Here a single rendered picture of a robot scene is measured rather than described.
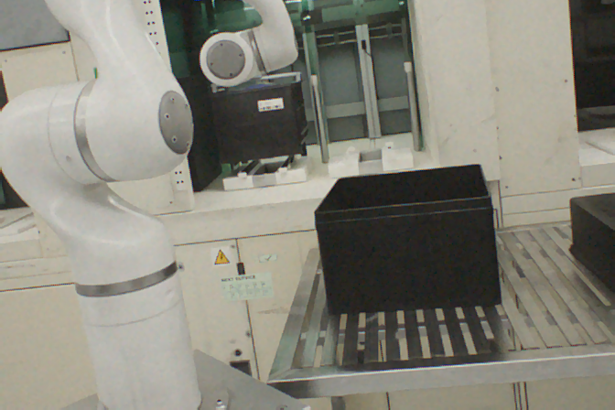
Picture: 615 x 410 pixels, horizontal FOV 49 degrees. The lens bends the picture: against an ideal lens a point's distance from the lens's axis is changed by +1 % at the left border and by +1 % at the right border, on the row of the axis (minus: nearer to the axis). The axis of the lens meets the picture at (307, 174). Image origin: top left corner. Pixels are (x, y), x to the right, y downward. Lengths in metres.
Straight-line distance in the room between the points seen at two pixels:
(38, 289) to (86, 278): 0.93
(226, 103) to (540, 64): 0.74
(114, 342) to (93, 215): 0.15
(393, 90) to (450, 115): 0.95
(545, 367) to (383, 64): 1.57
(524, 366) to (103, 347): 0.52
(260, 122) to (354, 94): 0.73
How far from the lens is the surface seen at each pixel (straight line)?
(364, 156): 1.85
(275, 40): 1.09
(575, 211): 1.26
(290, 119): 1.65
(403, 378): 0.92
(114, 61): 0.74
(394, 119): 2.35
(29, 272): 1.72
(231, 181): 1.70
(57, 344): 1.76
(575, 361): 0.94
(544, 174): 1.50
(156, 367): 0.82
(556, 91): 1.48
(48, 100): 0.79
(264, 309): 1.57
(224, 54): 1.07
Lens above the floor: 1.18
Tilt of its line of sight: 10 degrees down
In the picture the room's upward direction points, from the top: 8 degrees counter-clockwise
